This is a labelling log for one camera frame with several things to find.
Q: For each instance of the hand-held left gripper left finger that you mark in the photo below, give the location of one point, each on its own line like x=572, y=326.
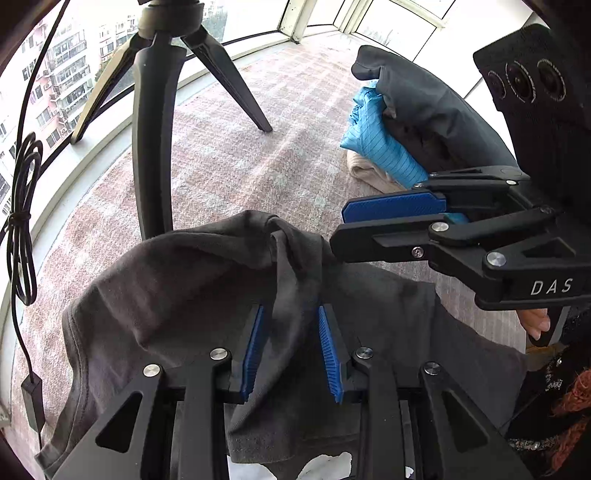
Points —
x=254, y=350

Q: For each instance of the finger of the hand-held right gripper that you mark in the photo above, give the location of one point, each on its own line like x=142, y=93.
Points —
x=392, y=207
x=369, y=242

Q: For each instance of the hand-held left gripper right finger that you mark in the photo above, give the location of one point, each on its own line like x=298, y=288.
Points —
x=330, y=350

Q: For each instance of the dark grey daisy print T-shirt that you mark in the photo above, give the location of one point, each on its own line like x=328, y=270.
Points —
x=161, y=286

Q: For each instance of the person's right hand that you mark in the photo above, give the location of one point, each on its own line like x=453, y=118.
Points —
x=535, y=321

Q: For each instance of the beige folded garment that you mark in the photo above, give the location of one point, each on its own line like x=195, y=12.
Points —
x=369, y=173

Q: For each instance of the blue folded garment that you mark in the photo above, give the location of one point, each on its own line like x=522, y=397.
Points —
x=378, y=143

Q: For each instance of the dark folded garment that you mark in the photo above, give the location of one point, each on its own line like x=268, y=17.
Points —
x=429, y=97

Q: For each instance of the pink plaid mat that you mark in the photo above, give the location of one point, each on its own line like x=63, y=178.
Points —
x=277, y=152

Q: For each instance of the black patterned sweater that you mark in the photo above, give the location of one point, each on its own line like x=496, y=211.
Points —
x=545, y=415

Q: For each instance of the black tripod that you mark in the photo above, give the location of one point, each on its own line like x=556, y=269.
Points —
x=152, y=138

